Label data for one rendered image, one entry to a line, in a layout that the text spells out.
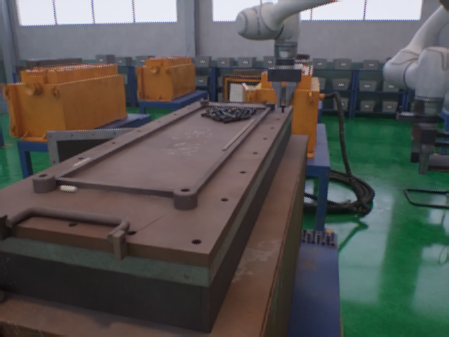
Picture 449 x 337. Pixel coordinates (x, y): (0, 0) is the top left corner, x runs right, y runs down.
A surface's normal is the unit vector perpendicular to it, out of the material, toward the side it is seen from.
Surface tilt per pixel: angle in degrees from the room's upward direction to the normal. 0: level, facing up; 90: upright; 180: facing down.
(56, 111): 90
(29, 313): 0
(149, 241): 0
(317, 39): 90
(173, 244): 0
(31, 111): 90
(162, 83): 90
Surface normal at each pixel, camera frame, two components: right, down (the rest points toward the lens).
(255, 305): 0.00, -0.95
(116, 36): -0.23, 0.31
